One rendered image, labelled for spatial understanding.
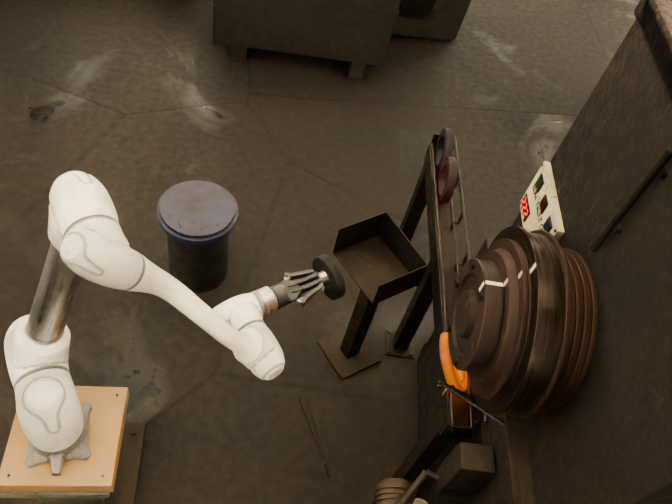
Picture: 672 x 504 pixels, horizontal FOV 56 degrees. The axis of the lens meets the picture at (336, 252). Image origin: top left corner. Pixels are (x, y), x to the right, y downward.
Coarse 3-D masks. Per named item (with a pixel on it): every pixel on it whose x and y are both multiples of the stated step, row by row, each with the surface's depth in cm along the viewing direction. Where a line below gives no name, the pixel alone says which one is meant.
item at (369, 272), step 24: (384, 216) 229; (336, 240) 224; (360, 240) 234; (384, 240) 235; (408, 240) 221; (360, 264) 227; (384, 264) 229; (408, 264) 226; (360, 288) 220; (384, 288) 211; (408, 288) 223; (360, 312) 243; (336, 336) 276; (360, 336) 257; (336, 360) 269; (360, 360) 270
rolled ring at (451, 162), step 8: (448, 160) 242; (456, 160) 243; (440, 168) 253; (448, 168) 240; (456, 168) 240; (440, 176) 253; (448, 176) 239; (456, 176) 239; (440, 184) 253; (448, 184) 239; (440, 192) 251; (448, 192) 240; (440, 200) 245; (448, 200) 244
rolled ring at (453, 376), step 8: (440, 336) 190; (440, 344) 187; (448, 344) 185; (440, 352) 185; (448, 352) 184; (448, 360) 183; (448, 368) 183; (448, 376) 184; (456, 376) 184; (464, 376) 193; (456, 384) 184; (464, 384) 190
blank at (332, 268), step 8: (320, 256) 205; (328, 256) 204; (312, 264) 211; (320, 264) 205; (328, 264) 201; (336, 264) 202; (328, 272) 202; (336, 272) 201; (336, 280) 200; (328, 288) 208; (336, 288) 202; (344, 288) 203; (328, 296) 210; (336, 296) 204
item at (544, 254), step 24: (528, 240) 146; (528, 264) 144; (552, 264) 142; (552, 288) 138; (552, 312) 137; (528, 336) 138; (552, 336) 136; (528, 360) 136; (552, 360) 137; (528, 384) 140; (504, 408) 145; (528, 408) 146
